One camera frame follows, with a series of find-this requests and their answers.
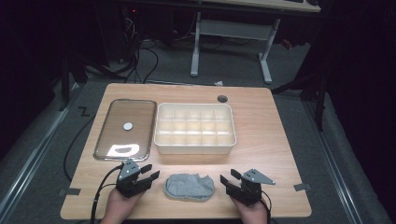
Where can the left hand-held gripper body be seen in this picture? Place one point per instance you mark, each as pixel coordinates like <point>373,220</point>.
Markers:
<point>128,174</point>

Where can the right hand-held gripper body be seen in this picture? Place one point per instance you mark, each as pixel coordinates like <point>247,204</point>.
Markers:
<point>250,186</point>

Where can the grey sock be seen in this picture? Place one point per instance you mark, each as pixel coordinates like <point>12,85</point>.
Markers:
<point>188,187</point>

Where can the white compartment storage box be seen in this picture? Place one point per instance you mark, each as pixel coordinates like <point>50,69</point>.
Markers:
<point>194,129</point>

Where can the person's right hand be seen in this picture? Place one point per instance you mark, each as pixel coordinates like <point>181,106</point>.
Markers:
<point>252,214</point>

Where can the person's left hand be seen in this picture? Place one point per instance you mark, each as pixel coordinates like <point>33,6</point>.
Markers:
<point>118,208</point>

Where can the transparent box lid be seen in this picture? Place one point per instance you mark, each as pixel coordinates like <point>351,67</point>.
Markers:
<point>126,137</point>

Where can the grey tape strip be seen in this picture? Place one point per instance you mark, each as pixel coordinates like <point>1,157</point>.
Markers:
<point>71,191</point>
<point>302,187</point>

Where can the black tape floor mark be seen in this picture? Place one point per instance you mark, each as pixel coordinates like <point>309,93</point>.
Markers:
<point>84,111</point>

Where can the white paper scrap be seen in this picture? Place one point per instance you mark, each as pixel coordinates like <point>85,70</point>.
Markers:
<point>219,83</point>

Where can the black metal stand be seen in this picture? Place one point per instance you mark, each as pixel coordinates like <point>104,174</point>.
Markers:
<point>66,84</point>
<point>320,93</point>

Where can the white-framed background desk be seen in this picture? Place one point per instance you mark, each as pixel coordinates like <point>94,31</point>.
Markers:
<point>233,30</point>

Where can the metal floor rail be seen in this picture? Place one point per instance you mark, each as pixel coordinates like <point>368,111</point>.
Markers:
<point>333,161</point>
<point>34,155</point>

